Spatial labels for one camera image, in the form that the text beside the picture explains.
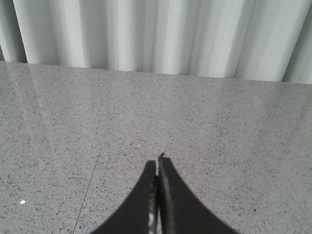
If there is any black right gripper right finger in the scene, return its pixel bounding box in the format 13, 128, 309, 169
158, 153, 237, 234

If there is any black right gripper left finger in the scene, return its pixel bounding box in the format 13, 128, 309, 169
92, 160, 156, 234

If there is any pale green curtain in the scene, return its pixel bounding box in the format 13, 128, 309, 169
0, 0, 312, 84

